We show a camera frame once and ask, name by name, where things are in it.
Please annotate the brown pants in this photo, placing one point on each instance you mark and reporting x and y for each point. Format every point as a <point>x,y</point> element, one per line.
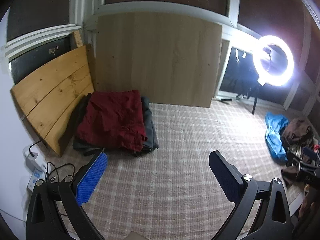
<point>297,127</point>

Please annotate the blue garment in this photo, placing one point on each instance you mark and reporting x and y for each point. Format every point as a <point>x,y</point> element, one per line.
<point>275,135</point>

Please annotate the white power strip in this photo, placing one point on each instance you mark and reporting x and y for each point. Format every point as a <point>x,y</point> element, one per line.
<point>35,172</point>

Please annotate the grey folded garment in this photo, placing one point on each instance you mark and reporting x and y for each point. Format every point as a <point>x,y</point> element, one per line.
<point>150,130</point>

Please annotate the black light stand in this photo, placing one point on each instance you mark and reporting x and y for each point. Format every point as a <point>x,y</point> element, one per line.
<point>254,105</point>

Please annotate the person's right hand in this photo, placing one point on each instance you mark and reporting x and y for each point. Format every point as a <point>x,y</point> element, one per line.
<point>308,206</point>

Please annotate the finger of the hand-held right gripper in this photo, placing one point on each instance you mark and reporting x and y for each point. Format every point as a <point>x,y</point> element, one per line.
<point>293,157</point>

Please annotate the pine wood board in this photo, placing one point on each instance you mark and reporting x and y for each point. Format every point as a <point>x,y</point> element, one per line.
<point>50,92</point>

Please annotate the light plywood board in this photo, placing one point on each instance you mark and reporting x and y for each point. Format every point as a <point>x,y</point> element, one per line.
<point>157,60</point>
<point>223,65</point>

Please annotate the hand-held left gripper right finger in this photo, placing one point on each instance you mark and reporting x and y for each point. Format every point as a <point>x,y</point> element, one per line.
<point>226,180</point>

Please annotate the black folded garment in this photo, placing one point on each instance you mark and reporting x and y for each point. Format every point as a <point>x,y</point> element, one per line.
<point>82,145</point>

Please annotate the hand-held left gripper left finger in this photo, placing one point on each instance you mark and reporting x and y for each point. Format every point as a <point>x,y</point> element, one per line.
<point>91,177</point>

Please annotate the red folded garment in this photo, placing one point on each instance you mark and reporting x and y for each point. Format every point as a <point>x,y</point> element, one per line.
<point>112,120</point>

